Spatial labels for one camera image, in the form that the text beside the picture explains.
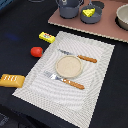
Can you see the red toy tomato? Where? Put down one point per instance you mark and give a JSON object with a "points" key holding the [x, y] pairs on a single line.
{"points": [[36, 51]]}

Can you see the yellow toy butter box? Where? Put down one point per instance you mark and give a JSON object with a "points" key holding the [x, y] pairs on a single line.
{"points": [[47, 37]]}

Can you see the grey toy pot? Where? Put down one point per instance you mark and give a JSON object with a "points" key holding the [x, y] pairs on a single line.
{"points": [[69, 8]]}

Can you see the yellow toy cheese wedge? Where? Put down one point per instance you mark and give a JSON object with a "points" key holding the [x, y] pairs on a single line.
{"points": [[88, 12]]}

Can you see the orange toy bread loaf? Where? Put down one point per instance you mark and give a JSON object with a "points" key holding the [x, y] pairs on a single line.
{"points": [[12, 80]]}

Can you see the round beige toy plate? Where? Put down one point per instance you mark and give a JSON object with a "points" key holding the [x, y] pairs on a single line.
{"points": [[69, 66]]}

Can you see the beige woven placemat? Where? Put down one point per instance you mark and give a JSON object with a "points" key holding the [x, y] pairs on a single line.
{"points": [[62, 100]]}

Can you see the grey toy saucepan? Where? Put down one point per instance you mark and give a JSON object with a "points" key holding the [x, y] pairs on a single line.
{"points": [[95, 17]]}

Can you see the beige bowl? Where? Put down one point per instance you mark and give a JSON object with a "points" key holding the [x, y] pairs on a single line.
{"points": [[122, 14]]}

